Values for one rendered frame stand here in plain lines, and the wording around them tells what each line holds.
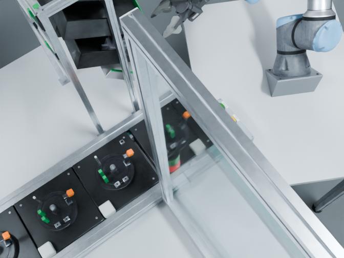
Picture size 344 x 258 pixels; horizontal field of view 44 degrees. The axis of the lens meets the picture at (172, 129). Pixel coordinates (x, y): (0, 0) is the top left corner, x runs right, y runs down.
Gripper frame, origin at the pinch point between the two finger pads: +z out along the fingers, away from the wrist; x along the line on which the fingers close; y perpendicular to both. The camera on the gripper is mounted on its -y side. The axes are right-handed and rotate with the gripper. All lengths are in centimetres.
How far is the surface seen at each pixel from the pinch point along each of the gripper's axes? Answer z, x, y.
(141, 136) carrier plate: 33.9, -21.9, 14.5
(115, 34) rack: 3.9, -7.5, -21.6
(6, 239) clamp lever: 74, -39, -25
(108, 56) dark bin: 14.8, -4.8, -12.8
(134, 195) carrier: 43, -42, 8
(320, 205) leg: 19, -71, 127
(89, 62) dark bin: 19.6, -4.8, -17.0
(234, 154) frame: -29, -68, -68
